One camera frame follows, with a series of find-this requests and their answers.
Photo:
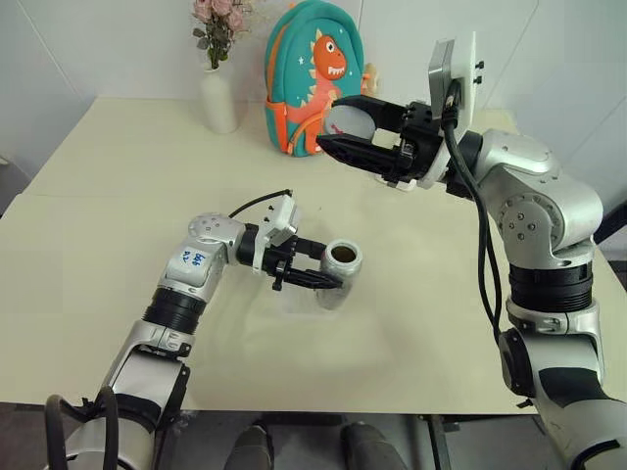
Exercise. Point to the dark rounded shape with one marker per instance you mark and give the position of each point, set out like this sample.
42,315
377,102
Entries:
254,448
367,448

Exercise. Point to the dark metal table frame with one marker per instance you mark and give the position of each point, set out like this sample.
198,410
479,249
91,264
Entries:
436,443

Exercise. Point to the pink flower bouquet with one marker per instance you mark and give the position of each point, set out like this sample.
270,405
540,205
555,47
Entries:
215,19

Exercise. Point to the white ceramic vase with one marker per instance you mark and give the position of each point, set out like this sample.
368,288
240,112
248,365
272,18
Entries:
218,103

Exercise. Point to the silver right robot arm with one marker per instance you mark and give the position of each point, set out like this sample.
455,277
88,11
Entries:
563,210

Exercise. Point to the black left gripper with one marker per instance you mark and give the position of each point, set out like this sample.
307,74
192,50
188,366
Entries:
280,255

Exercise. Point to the grey round lid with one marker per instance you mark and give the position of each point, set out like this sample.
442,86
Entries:
350,122

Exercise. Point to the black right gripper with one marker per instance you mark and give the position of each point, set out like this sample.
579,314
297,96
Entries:
419,142

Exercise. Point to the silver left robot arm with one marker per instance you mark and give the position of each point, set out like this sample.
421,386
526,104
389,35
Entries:
191,267

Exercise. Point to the beige plush toy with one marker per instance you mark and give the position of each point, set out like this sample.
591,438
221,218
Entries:
371,78

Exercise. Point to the teal dinosaur backpack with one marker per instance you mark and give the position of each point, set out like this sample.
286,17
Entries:
294,73

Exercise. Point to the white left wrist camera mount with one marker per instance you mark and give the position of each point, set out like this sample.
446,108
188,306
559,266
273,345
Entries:
281,215

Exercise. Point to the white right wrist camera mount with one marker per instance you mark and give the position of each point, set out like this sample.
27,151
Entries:
465,88

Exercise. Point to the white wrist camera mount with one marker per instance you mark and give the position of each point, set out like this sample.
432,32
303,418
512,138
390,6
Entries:
281,215
465,88

